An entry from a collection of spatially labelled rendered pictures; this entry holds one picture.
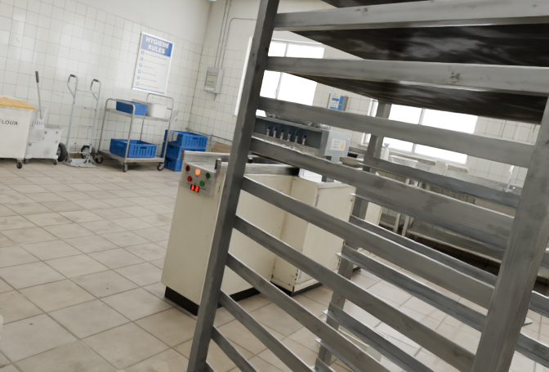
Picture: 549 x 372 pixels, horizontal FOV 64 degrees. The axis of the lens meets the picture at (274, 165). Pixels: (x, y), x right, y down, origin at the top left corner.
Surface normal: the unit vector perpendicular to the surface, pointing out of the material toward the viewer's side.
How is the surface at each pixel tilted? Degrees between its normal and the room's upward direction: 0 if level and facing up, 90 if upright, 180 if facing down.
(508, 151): 90
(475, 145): 90
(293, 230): 90
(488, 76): 90
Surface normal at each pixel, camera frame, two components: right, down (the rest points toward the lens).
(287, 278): -0.58, -0.02
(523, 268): -0.78, -0.09
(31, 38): 0.81, 0.24
